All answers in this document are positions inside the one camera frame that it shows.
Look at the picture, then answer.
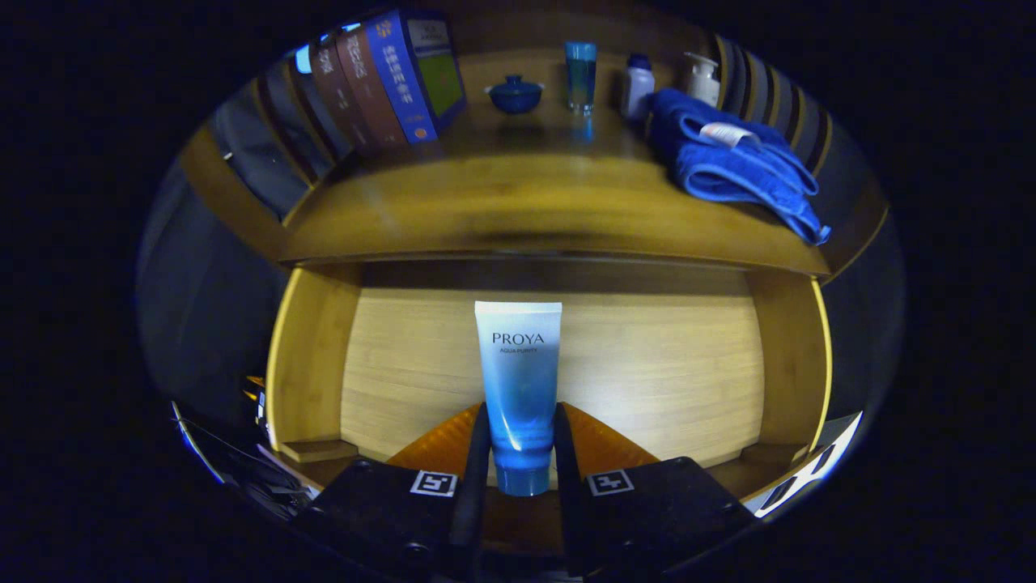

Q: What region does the white pump bottle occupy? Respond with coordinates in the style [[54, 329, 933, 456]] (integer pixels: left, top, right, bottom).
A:
[[680, 53, 721, 108]]

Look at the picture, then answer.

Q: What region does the teal glass bottle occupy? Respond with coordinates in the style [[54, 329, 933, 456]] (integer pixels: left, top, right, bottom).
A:
[[565, 42, 598, 114]]

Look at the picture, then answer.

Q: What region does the wooden countertop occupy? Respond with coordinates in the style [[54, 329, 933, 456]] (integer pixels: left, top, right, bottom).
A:
[[279, 97, 833, 276]]

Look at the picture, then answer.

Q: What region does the blue cosmetic tube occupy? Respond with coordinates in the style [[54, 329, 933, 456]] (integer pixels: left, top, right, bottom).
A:
[[474, 301, 563, 496]]

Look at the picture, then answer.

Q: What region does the wooden drawer with black knob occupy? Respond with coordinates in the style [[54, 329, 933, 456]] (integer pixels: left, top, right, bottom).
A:
[[265, 259, 834, 555]]

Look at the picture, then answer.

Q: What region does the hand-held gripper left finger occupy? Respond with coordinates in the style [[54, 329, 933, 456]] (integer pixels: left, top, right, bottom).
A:
[[299, 402, 492, 580]]

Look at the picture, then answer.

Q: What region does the white bottle with blue cap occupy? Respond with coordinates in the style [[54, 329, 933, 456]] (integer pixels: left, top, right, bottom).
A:
[[622, 53, 655, 122]]

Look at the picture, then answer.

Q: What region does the dark brown book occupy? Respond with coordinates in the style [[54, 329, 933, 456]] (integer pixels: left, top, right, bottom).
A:
[[310, 39, 365, 155]]

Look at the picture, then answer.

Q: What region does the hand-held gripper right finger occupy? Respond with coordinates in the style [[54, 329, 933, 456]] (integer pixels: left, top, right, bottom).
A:
[[553, 402, 758, 580]]

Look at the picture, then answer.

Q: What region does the dark blue lidded teacup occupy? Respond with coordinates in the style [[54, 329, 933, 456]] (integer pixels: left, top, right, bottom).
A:
[[486, 74, 545, 115]]

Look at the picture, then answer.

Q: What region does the thick blue book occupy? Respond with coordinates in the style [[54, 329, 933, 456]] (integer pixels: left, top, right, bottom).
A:
[[363, 10, 467, 144]]

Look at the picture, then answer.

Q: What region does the reddish brown book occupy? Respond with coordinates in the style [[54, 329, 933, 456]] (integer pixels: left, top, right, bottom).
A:
[[334, 28, 408, 148]]

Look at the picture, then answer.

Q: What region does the blue folded towel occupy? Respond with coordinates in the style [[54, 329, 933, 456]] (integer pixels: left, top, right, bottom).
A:
[[647, 87, 832, 246]]

